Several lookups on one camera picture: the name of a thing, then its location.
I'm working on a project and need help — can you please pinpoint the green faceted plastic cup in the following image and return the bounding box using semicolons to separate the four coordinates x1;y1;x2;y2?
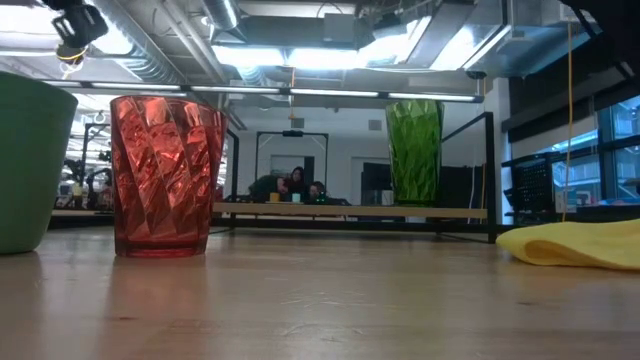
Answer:
384;98;446;208

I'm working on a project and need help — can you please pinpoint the white sign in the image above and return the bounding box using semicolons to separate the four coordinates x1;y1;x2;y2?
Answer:
554;188;579;215

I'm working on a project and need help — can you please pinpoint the green matte cup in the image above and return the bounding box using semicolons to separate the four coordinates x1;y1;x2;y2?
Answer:
0;69;80;256

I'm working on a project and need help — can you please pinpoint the silver round air duct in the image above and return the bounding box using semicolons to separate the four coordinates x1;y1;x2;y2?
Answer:
202;0;241;31

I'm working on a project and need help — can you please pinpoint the person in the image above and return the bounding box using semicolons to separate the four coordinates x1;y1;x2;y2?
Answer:
307;180;352;207
248;174;290;204
286;166;308;202

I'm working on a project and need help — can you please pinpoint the yellow black ceiling reel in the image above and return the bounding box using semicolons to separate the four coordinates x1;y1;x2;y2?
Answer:
54;43;89;65

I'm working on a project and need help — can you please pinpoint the black cabinet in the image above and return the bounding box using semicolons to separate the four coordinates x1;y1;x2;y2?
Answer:
442;165;485;209

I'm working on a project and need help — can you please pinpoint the black mesh crate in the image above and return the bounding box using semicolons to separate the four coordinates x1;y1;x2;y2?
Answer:
502;152;559;214

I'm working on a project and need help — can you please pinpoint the yellow cloth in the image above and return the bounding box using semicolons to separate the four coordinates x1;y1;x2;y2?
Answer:
495;217;640;272

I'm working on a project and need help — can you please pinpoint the overhead light bar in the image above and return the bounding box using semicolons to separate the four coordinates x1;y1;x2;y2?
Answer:
42;79;485;104

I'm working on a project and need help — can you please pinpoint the red faceted plastic cup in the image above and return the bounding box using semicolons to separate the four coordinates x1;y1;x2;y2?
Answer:
109;94;230;259

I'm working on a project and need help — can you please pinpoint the orange hanging cable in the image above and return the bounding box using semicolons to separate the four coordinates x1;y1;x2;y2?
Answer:
288;67;298;121

